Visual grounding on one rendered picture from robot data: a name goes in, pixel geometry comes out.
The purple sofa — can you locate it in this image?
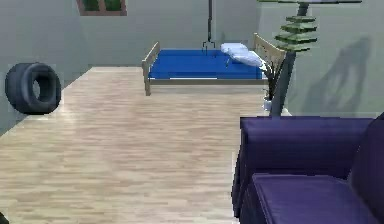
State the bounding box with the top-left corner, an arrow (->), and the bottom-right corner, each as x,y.
231,112 -> 384,224

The wooden bed with blue mattress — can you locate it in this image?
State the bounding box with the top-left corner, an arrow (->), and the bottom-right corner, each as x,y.
141,32 -> 288,97

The white pillow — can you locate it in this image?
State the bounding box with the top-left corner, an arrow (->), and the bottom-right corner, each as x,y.
229,50 -> 268,72
220,42 -> 250,56

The dark house plant in white pot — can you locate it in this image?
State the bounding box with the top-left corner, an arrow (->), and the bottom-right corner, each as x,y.
262,61 -> 284,112

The black pole stand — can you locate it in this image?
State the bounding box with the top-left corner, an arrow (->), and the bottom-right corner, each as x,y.
201,0 -> 218,57

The black rubber tyre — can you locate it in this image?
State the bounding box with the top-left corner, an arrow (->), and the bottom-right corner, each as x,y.
4,62 -> 62,116

